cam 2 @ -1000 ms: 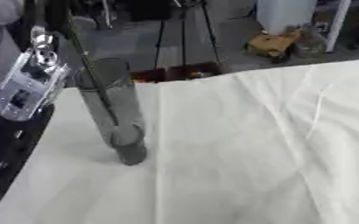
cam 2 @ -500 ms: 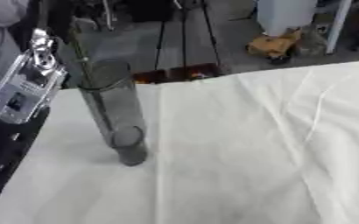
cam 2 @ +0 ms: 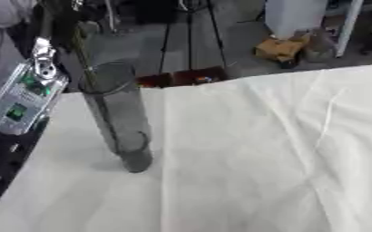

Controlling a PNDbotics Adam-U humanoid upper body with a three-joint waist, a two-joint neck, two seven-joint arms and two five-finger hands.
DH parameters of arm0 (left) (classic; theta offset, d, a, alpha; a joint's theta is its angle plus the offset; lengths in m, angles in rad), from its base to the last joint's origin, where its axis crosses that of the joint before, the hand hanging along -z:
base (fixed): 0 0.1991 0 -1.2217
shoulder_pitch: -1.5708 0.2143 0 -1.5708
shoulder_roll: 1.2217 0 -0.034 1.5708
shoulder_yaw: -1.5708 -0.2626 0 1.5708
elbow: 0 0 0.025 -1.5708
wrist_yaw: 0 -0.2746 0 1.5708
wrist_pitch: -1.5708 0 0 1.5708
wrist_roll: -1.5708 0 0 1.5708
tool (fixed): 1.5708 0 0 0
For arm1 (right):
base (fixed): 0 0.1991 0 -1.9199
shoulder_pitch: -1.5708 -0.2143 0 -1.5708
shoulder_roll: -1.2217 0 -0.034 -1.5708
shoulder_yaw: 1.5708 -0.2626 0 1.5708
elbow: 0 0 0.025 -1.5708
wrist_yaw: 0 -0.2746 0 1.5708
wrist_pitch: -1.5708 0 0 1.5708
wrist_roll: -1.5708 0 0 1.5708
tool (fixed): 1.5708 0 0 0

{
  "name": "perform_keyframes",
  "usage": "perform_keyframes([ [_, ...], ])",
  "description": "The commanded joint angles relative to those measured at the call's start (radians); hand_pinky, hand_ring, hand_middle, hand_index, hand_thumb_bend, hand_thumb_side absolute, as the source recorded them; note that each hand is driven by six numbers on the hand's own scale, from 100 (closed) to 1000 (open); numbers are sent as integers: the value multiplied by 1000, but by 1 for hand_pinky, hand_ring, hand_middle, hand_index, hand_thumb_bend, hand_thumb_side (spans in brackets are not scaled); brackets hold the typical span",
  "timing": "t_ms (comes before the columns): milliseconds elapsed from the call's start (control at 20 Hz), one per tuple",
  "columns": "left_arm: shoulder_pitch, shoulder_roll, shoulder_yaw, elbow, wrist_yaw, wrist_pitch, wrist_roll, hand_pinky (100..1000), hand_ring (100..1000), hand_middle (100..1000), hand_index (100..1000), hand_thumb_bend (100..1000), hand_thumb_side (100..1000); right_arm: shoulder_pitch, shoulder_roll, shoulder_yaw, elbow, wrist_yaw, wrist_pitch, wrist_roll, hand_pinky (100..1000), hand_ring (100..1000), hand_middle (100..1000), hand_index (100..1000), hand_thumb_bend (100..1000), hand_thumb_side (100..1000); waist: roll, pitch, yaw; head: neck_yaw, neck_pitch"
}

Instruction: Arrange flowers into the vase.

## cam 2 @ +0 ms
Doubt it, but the tan cardboard box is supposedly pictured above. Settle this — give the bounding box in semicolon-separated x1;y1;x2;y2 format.
252;34;313;70

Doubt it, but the black tripod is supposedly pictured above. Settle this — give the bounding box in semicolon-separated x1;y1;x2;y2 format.
155;0;230;75

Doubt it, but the smoky grey glass vase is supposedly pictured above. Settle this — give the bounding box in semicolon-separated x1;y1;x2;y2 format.
76;60;156;174

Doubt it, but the brown open box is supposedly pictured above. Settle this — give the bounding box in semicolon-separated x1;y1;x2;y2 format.
133;65;230;89

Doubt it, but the white post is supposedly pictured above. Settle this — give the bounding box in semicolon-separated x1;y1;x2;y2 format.
333;0;367;59

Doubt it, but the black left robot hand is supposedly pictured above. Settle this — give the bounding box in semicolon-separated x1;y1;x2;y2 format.
34;0;103;53

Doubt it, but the white cabinet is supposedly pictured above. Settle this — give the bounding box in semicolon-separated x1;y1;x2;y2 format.
263;0;331;41

